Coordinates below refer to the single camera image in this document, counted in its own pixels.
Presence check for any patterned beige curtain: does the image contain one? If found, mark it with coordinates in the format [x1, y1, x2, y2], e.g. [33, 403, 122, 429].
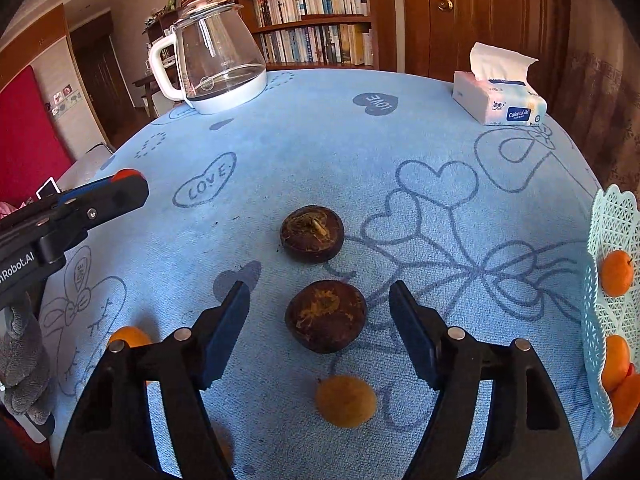
[550, 0, 640, 196]

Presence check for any white tissue pack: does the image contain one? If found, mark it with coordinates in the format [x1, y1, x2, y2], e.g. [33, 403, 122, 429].
[452, 42, 548, 126]

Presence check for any brown wooden door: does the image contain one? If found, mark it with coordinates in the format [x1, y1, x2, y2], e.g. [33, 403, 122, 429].
[400, 0, 571, 106]

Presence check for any dark wooden door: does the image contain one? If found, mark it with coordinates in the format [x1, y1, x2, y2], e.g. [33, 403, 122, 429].
[70, 10, 137, 146]

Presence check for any glass kettle with white handle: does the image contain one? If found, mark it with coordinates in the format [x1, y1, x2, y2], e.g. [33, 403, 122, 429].
[148, 0, 268, 115]

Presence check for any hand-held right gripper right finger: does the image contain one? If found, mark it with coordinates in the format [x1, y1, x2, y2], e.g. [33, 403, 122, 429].
[389, 281, 583, 480]

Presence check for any mandarin orange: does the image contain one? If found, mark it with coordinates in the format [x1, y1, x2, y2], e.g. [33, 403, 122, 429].
[602, 334, 632, 392]
[600, 250, 635, 297]

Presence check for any wooden bookshelf with books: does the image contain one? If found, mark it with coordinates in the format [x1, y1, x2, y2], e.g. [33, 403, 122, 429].
[235, 0, 398, 72]

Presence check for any large orange kumquat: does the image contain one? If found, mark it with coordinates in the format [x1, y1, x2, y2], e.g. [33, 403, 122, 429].
[107, 326, 153, 350]

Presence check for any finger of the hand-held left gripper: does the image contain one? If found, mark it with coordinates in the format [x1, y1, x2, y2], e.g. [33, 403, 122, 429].
[55, 174, 150, 250]
[56, 177, 119, 206]

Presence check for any person's left hand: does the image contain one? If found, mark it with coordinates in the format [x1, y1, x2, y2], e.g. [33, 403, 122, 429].
[0, 304, 52, 427]

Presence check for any wooden side table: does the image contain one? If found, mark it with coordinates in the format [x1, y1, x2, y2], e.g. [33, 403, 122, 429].
[132, 9, 182, 111]

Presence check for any blue printed tablecloth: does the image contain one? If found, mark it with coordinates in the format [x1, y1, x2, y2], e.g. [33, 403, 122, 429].
[37, 69, 621, 480]

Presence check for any orange oval tomato small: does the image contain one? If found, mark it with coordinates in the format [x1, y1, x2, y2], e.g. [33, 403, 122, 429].
[611, 372, 640, 428]

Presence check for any dark brown round fruit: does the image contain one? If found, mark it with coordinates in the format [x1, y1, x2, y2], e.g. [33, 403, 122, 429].
[279, 205, 345, 264]
[285, 280, 368, 354]

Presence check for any light blue plastic basket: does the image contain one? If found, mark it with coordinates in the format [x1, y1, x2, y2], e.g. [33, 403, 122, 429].
[581, 185, 640, 428]

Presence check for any red wall panel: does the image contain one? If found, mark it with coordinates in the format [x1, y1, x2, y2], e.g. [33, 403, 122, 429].
[0, 65, 74, 206]

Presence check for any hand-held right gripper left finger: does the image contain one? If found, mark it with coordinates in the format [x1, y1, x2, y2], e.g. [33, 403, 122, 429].
[54, 281, 251, 480]

